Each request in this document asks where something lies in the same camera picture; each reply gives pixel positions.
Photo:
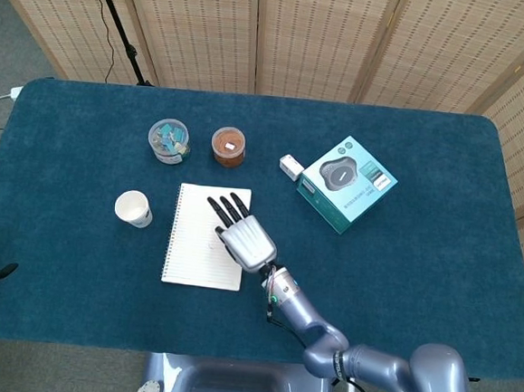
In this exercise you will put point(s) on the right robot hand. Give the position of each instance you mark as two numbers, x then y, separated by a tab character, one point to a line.
249	242

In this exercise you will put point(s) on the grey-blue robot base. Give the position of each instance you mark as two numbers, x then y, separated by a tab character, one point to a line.
238	385

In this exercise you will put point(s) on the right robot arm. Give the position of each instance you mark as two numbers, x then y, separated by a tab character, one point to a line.
323	341

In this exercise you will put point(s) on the white spiral notebook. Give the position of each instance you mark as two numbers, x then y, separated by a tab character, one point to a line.
189	254

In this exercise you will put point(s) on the small white box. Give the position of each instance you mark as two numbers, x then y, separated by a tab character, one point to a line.
290	166

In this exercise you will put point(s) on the clear jar with brown contents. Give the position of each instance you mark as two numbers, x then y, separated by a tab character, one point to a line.
228	148

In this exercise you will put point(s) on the teal product box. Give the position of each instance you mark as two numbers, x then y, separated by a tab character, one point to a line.
348	184

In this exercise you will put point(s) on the white power plug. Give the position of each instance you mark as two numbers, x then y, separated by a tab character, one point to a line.
15	93

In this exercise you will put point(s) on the white paper cup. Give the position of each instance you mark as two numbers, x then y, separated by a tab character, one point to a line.
130	206

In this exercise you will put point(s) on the clear jar of binder clips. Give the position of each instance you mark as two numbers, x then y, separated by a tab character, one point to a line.
168	141

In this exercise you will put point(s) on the blue table mat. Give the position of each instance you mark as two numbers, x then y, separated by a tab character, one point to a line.
99	297

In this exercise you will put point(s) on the black tripod stand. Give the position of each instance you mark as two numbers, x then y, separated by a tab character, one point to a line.
121	26

